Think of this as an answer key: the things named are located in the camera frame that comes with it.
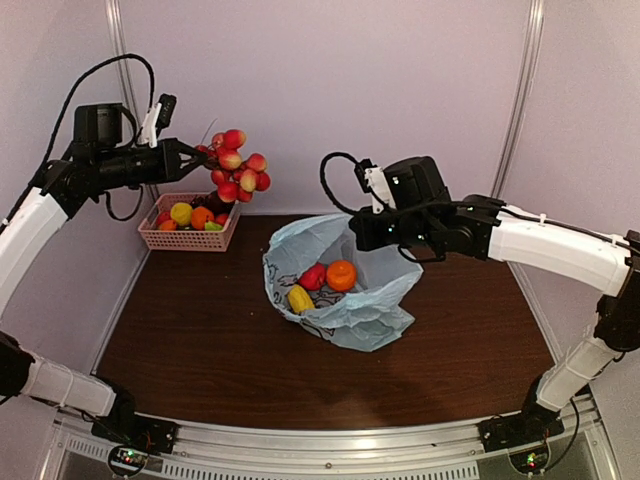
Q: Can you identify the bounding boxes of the red apple in bag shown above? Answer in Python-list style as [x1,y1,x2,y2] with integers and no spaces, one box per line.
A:
[298,263,327,291]

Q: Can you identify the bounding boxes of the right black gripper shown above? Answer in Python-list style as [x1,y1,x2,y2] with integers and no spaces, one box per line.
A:
[350,205,436,251]

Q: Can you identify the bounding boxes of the green pear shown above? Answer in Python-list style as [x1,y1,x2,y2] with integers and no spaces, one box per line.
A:
[205,221,224,232]

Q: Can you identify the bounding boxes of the red lychee bunch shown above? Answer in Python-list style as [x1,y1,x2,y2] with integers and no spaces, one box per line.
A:
[196,129,272,204]

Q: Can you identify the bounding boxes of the orange fruit in basket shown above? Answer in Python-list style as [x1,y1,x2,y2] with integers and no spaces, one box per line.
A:
[191,206,215,230]

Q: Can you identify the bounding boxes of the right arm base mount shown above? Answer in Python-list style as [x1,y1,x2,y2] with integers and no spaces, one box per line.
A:
[477,379,565,452]

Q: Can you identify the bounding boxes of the dark purple grapes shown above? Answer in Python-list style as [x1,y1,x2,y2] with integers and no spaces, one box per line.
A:
[190,195,210,209]

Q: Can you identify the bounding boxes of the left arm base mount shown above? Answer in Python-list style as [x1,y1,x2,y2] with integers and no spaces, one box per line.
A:
[83,377,178,455]

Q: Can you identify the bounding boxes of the light blue printed plastic bag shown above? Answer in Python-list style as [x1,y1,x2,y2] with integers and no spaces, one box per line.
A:
[263,214,423,352]

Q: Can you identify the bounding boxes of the orange green mango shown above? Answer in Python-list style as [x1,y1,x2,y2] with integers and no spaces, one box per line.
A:
[158,219,178,231]

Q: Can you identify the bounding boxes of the right black cable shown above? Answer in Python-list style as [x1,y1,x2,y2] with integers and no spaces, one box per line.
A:
[319,151,371,216]

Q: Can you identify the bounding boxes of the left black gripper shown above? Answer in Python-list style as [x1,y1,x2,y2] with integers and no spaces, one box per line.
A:
[94,136,206,189]

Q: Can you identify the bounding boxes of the left black cable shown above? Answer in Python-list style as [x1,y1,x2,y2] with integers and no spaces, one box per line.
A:
[0,53,157,236]

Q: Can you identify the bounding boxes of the red peach in basket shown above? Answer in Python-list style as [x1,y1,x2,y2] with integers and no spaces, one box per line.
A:
[214,214,229,227]

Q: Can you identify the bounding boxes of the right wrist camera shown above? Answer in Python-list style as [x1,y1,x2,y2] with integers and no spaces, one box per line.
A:
[354,159,396,214]

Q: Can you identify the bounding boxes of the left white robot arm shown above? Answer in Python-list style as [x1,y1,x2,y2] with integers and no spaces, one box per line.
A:
[1,95,206,444]

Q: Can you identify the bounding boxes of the red apple in basket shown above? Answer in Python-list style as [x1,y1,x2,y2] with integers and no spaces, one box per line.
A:
[155,211,171,228]

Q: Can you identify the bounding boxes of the dark red apple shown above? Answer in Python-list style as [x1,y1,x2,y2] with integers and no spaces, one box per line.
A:
[204,191,235,215]

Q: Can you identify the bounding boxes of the yellow lemon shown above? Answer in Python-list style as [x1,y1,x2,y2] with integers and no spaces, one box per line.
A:
[170,202,193,227]

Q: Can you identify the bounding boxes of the yellow fruit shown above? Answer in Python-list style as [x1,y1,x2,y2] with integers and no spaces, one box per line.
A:
[287,284,315,315]

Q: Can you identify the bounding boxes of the left aluminium corner post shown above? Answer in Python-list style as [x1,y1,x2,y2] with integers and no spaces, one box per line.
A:
[104,0,161,204]

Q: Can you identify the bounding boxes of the aluminium corner post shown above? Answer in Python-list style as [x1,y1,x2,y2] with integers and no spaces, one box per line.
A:
[104,0,161,204]
[491,0,545,197]

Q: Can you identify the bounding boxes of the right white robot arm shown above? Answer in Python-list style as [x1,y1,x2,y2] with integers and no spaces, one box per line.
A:
[349,157,639,442]

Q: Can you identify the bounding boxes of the black cable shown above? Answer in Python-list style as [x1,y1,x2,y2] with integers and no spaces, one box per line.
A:
[0,53,157,236]
[319,151,371,216]

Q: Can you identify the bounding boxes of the right aluminium corner post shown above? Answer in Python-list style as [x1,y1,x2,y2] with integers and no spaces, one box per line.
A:
[491,0,545,197]

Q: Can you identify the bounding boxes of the orange fruit in bag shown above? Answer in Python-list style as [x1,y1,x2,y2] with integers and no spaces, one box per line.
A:
[326,260,358,292]

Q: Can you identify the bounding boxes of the front aluminium rail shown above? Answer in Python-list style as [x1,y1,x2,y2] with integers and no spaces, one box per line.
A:
[49,399,616,480]

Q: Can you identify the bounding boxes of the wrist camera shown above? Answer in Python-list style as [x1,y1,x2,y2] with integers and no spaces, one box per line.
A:
[136,94,177,148]
[354,159,396,214]

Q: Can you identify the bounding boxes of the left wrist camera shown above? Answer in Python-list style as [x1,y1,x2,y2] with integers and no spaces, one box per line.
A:
[136,94,177,148]

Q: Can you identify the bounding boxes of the pink perforated plastic basket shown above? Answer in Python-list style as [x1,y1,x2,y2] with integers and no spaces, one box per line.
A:
[138,192,242,252]

